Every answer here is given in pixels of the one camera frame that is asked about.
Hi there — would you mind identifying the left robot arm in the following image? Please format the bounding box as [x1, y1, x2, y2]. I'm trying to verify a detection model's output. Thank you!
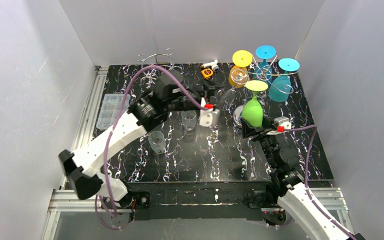
[58, 71, 222, 202]

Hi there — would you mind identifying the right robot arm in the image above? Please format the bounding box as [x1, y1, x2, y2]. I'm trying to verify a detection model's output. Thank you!
[240, 116, 364, 240]

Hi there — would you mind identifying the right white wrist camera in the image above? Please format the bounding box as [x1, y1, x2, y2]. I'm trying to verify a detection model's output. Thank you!
[267, 116, 292, 135]

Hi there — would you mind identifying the green plastic wine glass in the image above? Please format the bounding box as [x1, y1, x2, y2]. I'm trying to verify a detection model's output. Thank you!
[240, 80, 269, 128]

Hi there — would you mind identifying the yellow tape measure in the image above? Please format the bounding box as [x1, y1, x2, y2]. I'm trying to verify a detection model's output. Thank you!
[201, 68, 214, 80]

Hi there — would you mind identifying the purple cable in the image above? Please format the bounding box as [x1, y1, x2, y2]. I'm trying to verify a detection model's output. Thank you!
[278, 124, 359, 240]
[93, 64, 213, 231]

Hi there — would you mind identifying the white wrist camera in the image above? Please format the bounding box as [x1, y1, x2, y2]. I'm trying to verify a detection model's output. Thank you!
[267, 116, 292, 135]
[198, 101, 221, 127]

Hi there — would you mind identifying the clear stemless glass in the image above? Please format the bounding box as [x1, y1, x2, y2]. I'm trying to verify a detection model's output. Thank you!
[181, 110, 197, 132]
[148, 131, 166, 154]

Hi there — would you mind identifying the chrome glass rack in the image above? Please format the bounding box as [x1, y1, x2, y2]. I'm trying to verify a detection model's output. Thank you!
[230, 52, 296, 128]
[136, 48, 176, 83]

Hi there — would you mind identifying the orange plastic wine glass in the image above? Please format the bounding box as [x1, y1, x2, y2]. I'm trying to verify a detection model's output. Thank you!
[228, 50, 253, 90]

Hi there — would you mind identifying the clear stemless glass front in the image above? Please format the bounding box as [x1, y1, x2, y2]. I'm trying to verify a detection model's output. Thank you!
[148, 131, 166, 154]

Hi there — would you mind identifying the clear plastic screw box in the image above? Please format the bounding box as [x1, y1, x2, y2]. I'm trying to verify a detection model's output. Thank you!
[96, 92, 124, 131]

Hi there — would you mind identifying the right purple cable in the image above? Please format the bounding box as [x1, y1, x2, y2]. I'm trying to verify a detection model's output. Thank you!
[278, 124, 359, 240]

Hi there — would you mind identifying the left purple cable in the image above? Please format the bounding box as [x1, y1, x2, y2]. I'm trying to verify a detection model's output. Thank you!
[93, 64, 213, 231]

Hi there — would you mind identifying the blue plastic wine glass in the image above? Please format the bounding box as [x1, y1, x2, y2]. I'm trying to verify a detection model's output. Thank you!
[268, 58, 300, 103]
[253, 45, 276, 86]

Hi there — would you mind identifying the tall clear champagne flute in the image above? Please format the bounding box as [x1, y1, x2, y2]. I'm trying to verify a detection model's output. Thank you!
[218, 66, 250, 111]

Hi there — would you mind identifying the clear stemless glass centre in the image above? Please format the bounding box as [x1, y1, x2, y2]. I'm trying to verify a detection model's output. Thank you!
[181, 110, 197, 132]

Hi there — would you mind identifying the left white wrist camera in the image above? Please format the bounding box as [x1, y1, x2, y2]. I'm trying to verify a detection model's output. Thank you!
[198, 101, 221, 127]

